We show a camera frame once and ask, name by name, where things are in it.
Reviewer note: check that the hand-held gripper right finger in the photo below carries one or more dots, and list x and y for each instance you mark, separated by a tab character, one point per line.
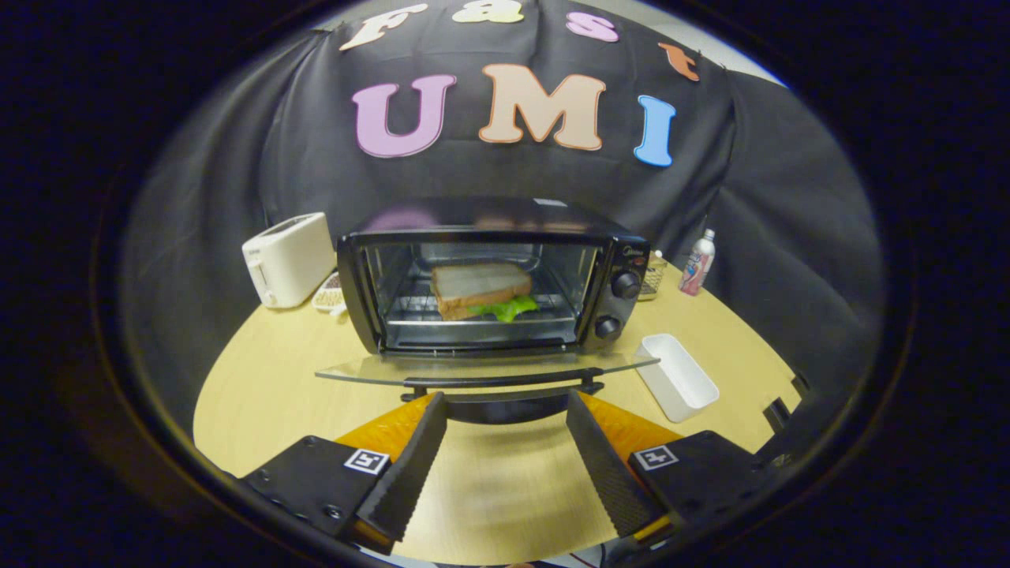
604	465

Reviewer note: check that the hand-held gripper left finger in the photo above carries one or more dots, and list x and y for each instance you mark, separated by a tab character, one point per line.
406	473

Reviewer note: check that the black toaster oven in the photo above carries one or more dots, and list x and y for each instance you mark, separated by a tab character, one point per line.
611	308

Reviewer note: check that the bread and lettuce sandwich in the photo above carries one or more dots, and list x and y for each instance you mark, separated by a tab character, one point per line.
477	285

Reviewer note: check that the white pop-up toaster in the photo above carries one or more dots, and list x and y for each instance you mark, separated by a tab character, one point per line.
288	260

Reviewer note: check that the white plastic tray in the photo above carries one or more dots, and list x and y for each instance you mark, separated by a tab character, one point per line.
678	379

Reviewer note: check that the black table edge clamp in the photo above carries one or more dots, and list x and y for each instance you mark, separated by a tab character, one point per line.
801	385
777	414

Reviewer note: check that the small white dish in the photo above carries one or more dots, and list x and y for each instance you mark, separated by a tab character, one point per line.
330	296

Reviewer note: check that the pink labelled bottle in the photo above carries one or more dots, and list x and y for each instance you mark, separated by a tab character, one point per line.
697	268

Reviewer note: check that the black backdrop cloth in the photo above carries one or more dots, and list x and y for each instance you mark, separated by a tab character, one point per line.
489	177

